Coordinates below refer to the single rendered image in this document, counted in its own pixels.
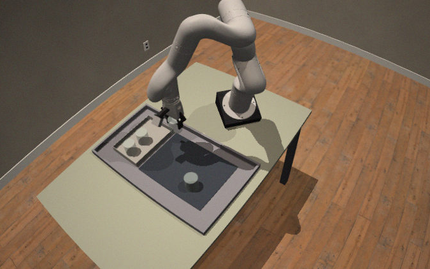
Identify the clear glass jar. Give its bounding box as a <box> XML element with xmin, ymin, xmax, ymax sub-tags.
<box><xmin>136</xmin><ymin>127</ymin><xmax>150</xmax><ymax>146</ymax></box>
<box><xmin>183</xmin><ymin>172</ymin><xmax>199</xmax><ymax>192</ymax></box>
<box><xmin>168</xmin><ymin>117</ymin><xmax>182</xmax><ymax>135</ymax></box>
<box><xmin>123</xmin><ymin>138</ymin><xmax>138</xmax><ymax>157</ymax></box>

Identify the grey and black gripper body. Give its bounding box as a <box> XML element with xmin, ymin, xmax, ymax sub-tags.
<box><xmin>162</xmin><ymin>99</ymin><xmax>184</xmax><ymax>120</ymax></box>

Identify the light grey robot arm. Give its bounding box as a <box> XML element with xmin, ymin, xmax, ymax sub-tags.
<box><xmin>147</xmin><ymin>0</ymin><xmax>266</xmax><ymax>120</ymax></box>

